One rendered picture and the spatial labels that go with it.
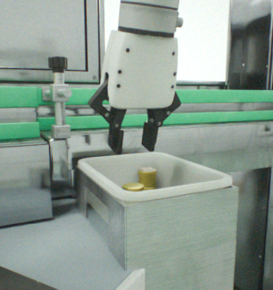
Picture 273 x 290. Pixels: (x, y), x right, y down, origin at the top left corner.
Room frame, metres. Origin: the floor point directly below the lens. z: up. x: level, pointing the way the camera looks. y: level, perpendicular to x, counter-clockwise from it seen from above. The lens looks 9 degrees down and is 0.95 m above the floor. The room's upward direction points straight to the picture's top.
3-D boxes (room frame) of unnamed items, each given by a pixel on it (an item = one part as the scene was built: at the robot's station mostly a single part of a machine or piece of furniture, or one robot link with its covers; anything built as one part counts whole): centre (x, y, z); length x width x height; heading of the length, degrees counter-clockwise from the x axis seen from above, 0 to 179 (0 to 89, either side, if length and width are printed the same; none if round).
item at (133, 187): (0.45, 0.01, 0.79); 0.04 x 0.04 x 0.04
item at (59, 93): (0.50, 0.13, 0.95); 0.17 x 0.03 x 0.12; 26
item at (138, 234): (0.48, 0.00, 0.79); 0.27 x 0.17 x 0.08; 26
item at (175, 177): (0.46, -0.02, 0.80); 0.22 x 0.17 x 0.09; 26
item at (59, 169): (0.51, 0.14, 0.85); 0.09 x 0.04 x 0.07; 26
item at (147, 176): (0.55, -0.02, 0.79); 0.04 x 0.04 x 0.04
